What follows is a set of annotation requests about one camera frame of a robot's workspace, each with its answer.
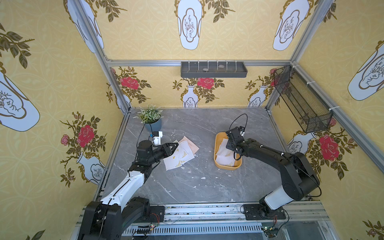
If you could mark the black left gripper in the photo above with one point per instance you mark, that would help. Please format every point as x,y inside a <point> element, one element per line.
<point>166,148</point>

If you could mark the white stationery sheet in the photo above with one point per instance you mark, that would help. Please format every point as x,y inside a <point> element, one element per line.
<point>185,152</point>
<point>181,154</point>
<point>173,161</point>

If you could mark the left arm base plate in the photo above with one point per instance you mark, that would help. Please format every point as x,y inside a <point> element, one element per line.
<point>155,215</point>

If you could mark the pink stationery sheet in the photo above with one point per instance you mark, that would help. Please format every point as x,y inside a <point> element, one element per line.
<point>194,148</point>

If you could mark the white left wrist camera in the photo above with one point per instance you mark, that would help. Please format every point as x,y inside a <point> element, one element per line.
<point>157,135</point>

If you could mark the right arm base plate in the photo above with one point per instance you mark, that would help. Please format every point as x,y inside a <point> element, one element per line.
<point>262,212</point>

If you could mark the grey wall shelf tray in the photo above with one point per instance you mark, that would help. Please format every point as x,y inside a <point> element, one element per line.
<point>213,69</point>

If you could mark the black wire mesh basket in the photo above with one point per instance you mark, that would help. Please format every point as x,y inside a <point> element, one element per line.
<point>310,111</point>

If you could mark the yellow plastic storage box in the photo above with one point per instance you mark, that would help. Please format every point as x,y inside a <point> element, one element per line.
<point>238,160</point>

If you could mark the green artificial plant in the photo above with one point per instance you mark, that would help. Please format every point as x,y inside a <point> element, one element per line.
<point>149,115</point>

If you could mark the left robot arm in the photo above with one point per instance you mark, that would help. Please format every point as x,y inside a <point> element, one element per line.
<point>108,218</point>

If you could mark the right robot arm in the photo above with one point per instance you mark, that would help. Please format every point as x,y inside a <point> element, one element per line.
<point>297,176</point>

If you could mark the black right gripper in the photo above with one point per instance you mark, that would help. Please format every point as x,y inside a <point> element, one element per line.
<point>233,138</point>

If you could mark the stationery paper stack in box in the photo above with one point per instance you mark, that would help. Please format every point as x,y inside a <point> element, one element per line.
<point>225,157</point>

